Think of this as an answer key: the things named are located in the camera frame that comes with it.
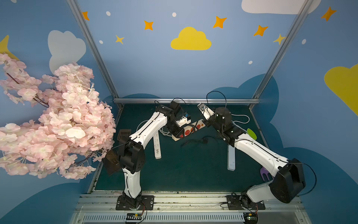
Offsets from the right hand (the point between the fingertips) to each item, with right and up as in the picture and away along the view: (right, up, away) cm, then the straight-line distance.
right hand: (208, 107), depth 80 cm
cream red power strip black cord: (-10, -13, +4) cm, 17 cm away
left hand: (-16, -16, +5) cm, 23 cm away
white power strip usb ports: (-33, -27, +15) cm, 45 cm away
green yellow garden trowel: (+38, -18, +24) cm, 48 cm away
